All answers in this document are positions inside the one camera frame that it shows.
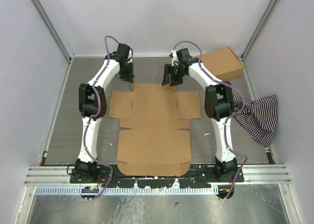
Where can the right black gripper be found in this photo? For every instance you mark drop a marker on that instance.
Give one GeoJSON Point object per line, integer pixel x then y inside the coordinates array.
{"type": "Point", "coordinates": [169, 69]}

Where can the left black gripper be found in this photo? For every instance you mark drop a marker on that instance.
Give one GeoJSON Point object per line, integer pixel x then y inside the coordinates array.
{"type": "Point", "coordinates": [129, 77]}

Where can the cardboard box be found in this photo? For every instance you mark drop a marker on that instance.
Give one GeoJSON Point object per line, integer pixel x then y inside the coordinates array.
{"type": "Point", "coordinates": [222, 65]}
{"type": "Point", "coordinates": [155, 123]}

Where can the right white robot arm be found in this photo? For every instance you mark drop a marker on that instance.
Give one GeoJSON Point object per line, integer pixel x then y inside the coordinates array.
{"type": "Point", "coordinates": [218, 105]}

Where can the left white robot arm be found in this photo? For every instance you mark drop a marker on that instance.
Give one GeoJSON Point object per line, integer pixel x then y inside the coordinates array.
{"type": "Point", "coordinates": [93, 107]}

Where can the folded closed cardboard box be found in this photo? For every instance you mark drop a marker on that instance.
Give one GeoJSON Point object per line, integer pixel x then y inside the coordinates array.
{"type": "Point", "coordinates": [222, 65]}

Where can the striped purple black cloth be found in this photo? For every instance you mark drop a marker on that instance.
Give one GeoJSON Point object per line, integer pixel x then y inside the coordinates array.
{"type": "Point", "coordinates": [259, 117]}

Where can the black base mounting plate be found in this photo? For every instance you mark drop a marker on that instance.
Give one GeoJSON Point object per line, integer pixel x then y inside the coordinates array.
{"type": "Point", "coordinates": [197, 176]}

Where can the small green circuit board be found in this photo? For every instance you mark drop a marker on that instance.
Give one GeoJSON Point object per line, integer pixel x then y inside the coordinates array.
{"type": "Point", "coordinates": [90, 189]}

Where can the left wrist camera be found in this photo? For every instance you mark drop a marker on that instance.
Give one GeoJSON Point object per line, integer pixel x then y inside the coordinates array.
{"type": "Point", "coordinates": [124, 51]}

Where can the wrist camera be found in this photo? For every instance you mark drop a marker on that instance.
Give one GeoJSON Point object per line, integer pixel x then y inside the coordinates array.
{"type": "Point", "coordinates": [180, 56]}
{"type": "Point", "coordinates": [124, 51]}

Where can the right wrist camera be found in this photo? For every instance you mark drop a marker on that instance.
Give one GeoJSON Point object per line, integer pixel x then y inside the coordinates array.
{"type": "Point", "coordinates": [180, 56]}

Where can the left aluminium corner post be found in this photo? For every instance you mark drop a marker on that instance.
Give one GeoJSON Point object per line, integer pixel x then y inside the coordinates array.
{"type": "Point", "coordinates": [50, 27]}

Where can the aluminium corner post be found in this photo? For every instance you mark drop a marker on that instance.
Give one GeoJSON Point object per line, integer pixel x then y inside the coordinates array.
{"type": "Point", "coordinates": [262, 22]}
{"type": "Point", "coordinates": [50, 27]}

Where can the white slotted cable duct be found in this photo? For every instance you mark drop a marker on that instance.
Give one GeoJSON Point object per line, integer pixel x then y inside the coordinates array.
{"type": "Point", "coordinates": [76, 190]}

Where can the aluminium front rail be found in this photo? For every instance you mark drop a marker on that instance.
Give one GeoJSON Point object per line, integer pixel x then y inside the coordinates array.
{"type": "Point", "coordinates": [252, 173]}

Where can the right aluminium corner post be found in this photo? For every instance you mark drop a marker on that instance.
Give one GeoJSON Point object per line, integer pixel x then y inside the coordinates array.
{"type": "Point", "coordinates": [262, 22]}

